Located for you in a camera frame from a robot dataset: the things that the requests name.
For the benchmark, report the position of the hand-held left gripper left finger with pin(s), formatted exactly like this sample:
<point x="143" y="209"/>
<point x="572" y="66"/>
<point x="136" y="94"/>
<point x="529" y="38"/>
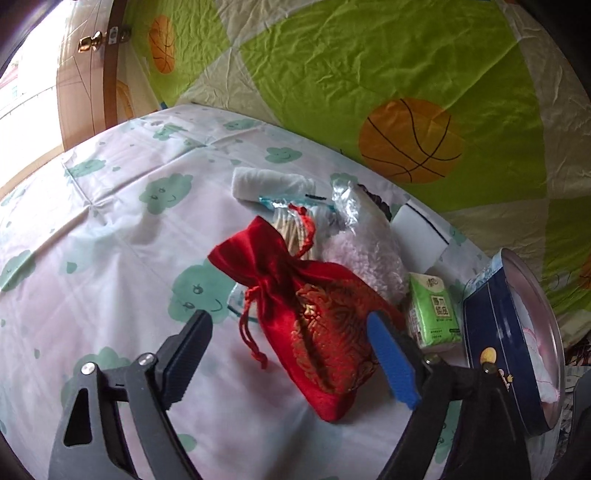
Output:
<point x="184" y="360"/>

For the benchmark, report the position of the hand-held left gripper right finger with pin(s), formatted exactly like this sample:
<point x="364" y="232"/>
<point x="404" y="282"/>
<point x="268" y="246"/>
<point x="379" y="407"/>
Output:
<point x="392" y="360"/>

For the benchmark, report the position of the green tissue packet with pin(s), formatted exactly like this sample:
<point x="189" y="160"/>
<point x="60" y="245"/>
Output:
<point x="429" y="323"/>

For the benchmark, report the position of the pink fluffy cloth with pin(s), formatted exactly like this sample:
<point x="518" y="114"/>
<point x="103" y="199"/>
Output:
<point x="369" y="258"/>

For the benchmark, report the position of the blue round tin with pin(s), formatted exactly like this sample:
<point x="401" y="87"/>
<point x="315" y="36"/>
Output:
<point x="494" y="323"/>

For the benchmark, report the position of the cotton swab pack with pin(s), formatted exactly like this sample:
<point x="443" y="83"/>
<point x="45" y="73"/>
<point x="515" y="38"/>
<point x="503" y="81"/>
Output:
<point x="286" y="228"/>

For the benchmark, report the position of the white sponge with dark stripe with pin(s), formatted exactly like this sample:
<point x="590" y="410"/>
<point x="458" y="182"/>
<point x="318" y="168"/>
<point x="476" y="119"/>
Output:
<point x="415" y="235"/>

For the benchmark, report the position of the purple velvet scrunchie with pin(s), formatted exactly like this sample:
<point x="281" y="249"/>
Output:
<point x="379" y="203"/>

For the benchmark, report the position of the cloud print bedsheet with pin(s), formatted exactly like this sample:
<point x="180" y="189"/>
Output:
<point x="92" y="230"/>

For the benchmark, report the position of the clear plastic bag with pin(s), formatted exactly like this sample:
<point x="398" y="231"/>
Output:
<point x="344" y="203"/>

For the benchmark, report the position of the rolled white towel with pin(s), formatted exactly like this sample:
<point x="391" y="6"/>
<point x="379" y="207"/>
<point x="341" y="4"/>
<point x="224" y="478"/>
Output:
<point x="263" y="184"/>

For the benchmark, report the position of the wooden door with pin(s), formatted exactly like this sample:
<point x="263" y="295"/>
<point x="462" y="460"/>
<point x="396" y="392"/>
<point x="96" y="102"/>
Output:
<point x="78" y="92"/>

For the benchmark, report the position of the green basketball print blanket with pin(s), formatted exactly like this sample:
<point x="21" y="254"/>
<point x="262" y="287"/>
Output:
<point x="323" y="69"/>

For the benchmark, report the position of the brass door knob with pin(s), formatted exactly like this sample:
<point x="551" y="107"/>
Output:
<point x="90" y="42"/>

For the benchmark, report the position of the brass door latch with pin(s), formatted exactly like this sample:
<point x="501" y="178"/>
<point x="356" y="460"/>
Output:
<point x="119" y="34"/>

